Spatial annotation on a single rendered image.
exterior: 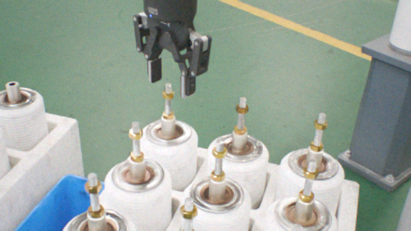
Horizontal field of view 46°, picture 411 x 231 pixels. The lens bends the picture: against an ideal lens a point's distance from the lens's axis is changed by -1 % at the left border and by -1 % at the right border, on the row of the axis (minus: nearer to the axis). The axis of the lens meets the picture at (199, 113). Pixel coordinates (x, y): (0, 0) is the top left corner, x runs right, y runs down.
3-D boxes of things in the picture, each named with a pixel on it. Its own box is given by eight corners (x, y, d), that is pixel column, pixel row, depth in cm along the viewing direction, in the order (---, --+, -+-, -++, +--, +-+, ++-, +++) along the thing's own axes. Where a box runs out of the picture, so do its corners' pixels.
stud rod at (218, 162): (218, 190, 66) (221, 144, 62) (212, 187, 67) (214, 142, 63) (222, 186, 67) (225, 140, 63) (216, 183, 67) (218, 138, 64)
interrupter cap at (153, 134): (135, 135, 80) (135, 131, 80) (167, 117, 85) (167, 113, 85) (169, 153, 76) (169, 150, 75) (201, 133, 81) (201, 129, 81)
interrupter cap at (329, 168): (308, 145, 79) (309, 142, 78) (348, 169, 74) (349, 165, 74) (277, 163, 75) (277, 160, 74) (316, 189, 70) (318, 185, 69)
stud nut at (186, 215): (178, 210, 55) (178, 204, 55) (192, 206, 56) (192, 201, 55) (184, 221, 53) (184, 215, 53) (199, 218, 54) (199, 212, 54)
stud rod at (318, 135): (314, 154, 74) (323, 111, 70) (318, 158, 73) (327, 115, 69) (309, 156, 74) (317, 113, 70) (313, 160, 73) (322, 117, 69)
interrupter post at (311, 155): (311, 159, 76) (314, 142, 74) (323, 167, 74) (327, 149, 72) (301, 165, 74) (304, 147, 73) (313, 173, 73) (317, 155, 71)
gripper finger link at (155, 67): (161, 58, 76) (162, 79, 78) (158, 56, 76) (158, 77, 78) (151, 62, 75) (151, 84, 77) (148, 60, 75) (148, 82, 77)
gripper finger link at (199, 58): (193, 37, 66) (185, 72, 70) (203, 44, 65) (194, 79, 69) (207, 32, 68) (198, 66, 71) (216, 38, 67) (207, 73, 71)
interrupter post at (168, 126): (158, 134, 80) (157, 117, 79) (167, 128, 82) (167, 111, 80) (168, 140, 79) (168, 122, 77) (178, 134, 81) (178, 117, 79)
